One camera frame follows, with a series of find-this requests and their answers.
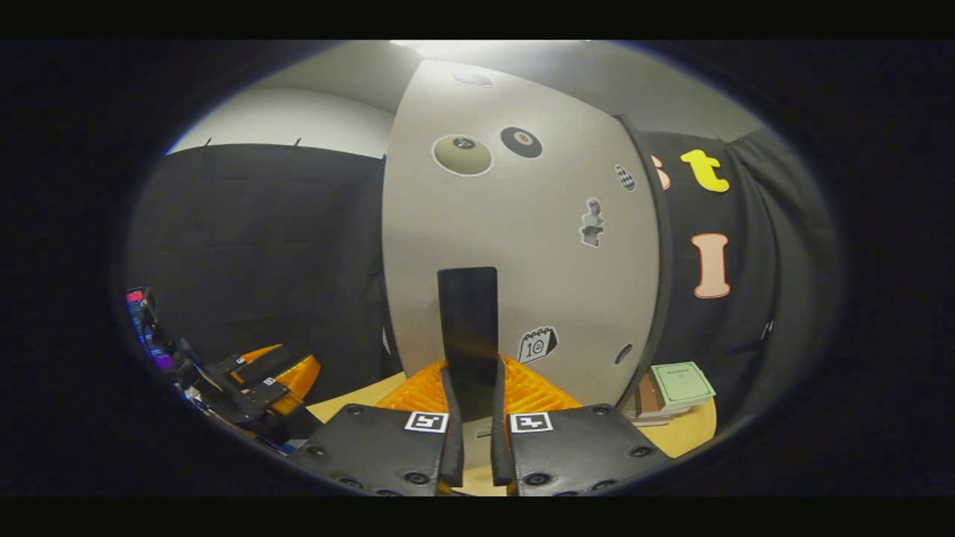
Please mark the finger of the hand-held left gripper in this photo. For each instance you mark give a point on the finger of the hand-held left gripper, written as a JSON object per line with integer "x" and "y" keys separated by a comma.
{"x": 254, "y": 362}
{"x": 298, "y": 384}

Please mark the grey cabinet door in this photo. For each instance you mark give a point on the grey cabinet door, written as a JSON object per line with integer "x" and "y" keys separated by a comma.
{"x": 522, "y": 246}

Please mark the green notebook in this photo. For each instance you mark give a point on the green notebook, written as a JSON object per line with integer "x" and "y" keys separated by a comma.
{"x": 683, "y": 382}

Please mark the grey cabinet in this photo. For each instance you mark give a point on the grey cabinet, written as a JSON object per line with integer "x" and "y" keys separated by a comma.
{"x": 658, "y": 283}

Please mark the brown book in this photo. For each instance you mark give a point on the brown book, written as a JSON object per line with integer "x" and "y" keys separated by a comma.
{"x": 647, "y": 399}

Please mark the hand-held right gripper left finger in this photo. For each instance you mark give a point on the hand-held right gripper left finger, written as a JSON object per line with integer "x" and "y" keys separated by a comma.
{"x": 453, "y": 447}

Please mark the black backdrop cloth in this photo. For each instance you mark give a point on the black backdrop cloth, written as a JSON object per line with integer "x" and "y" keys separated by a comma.
{"x": 261, "y": 239}

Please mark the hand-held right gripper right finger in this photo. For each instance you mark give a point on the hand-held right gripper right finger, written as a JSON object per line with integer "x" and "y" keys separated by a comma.
{"x": 501, "y": 447}

